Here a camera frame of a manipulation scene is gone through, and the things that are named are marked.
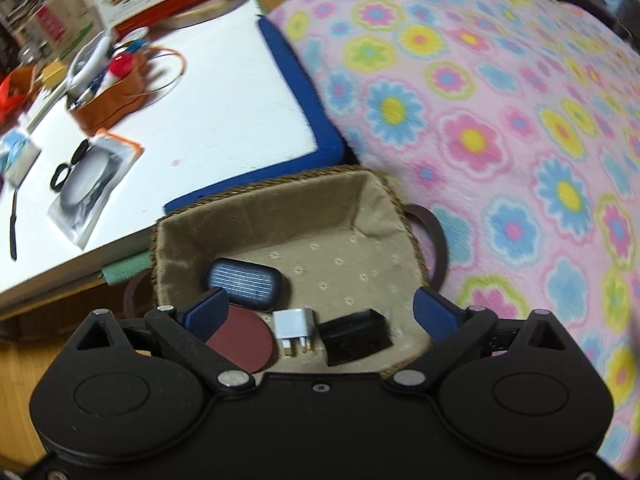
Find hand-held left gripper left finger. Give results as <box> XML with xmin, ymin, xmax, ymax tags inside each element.
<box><xmin>74</xmin><ymin>287</ymin><xmax>256</xmax><ymax>394</ymax></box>

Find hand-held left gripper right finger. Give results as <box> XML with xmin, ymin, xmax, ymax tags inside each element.
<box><xmin>385</xmin><ymin>287</ymin><xmax>576</xmax><ymax>394</ymax></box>

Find maroon round compact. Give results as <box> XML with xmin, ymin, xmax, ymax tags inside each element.
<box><xmin>205</xmin><ymin>307</ymin><xmax>275</xmax><ymax>375</ymax></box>

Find blue solar panel device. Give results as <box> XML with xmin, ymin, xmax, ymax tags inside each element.
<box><xmin>205</xmin><ymin>257</ymin><xmax>287</xmax><ymax>308</ymax></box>

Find black rectangular box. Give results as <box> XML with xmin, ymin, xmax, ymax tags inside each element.
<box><xmin>317</xmin><ymin>307</ymin><xmax>393</xmax><ymax>368</ymax></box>

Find white plug adapter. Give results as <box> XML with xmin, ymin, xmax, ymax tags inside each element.
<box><xmin>272</xmin><ymin>307</ymin><xmax>316</xmax><ymax>356</ymax></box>

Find lined wicker basket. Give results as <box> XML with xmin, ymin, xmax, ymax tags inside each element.
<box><xmin>122</xmin><ymin>162</ymin><xmax>448</xmax><ymax>381</ymax></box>

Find green sponge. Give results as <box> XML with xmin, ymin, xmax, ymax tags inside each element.
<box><xmin>101</xmin><ymin>251</ymin><xmax>153</xmax><ymax>285</ymax></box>

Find clear plastic bag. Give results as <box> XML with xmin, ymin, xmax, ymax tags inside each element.
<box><xmin>46</xmin><ymin>129</ymin><xmax>145</xmax><ymax>250</ymax></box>

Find black scissors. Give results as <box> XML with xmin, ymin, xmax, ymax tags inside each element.
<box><xmin>50</xmin><ymin>140</ymin><xmax>92</xmax><ymax>194</ymax></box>

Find thin black stick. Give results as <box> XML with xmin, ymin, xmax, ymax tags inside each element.
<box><xmin>9</xmin><ymin>187</ymin><xmax>22</xmax><ymax>262</ymax></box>

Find floral fleece blanket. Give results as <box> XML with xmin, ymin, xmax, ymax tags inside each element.
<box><xmin>265</xmin><ymin>0</ymin><xmax>640</xmax><ymax>480</ymax></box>

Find brown pouch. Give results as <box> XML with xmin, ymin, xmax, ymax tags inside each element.
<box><xmin>65</xmin><ymin>25</ymin><xmax>186</xmax><ymax>137</ymax></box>

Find blue and white packet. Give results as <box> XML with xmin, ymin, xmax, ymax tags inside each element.
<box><xmin>0</xmin><ymin>129</ymin><xmax>42</xmax><ymax>185</ymax></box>

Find white table with blue edge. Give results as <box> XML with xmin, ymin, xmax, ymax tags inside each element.
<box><xmin>164</xmin><ymin>12</ymin><xmax>347</xmax><ymax>213</ymax></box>

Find red-capped glue tube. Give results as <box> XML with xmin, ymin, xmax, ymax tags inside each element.
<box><xmin>106</xmin><ymin>51</ymin><xmax>137</xmax><ymax>88</ymax></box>

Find small yellow block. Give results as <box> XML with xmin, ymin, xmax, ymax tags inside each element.
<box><xmin>42</xmin><ymin>60</ymin><xmax>67</xmax><ymax>86</ymax></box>

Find orange red bag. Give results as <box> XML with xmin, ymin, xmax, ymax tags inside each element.
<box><xmin>0</xmin><ymin>65</ymin><xmax>38</xmax><ymax>123</ymax></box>

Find round white tray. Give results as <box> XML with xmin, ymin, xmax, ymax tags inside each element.
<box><xmin>162</xmin><ymin>0</ymin><xmax>251</xmax><ymax>31</ymax></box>

